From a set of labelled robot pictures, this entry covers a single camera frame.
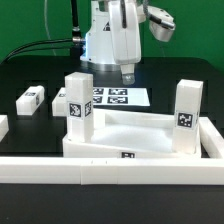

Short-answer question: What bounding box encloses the black cable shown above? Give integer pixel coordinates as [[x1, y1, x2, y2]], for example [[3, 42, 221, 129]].
[[2, 38, 86, 63]]

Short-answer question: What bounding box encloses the white left fence piece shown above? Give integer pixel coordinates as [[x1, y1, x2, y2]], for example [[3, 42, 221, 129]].
[[0, 115, 9, 142]]

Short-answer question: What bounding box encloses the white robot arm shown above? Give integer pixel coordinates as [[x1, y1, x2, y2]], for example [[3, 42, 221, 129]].
[[80, 0, 176, 85]]

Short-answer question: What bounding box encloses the white front fence wall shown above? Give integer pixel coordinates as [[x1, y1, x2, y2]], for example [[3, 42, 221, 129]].
[[0, 157, 224, 185]]

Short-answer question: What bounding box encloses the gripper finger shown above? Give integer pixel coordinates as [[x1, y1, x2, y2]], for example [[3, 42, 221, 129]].
[[121, 64, 135, 84]]

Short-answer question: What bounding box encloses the white desk top tray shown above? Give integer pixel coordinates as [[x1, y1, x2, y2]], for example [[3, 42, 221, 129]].
[[62, 109, 201, 159]]

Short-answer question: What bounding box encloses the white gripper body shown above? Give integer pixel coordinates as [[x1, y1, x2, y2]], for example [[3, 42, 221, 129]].
[[108, 0, 141, 65]]

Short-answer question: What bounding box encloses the black vertical cable connector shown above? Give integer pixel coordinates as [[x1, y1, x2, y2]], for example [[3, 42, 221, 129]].
[[70, 0, 80, 36]]

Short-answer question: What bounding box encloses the white marker plate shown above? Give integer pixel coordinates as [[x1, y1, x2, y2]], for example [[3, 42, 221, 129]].
[[93, 87, 150, 106]]

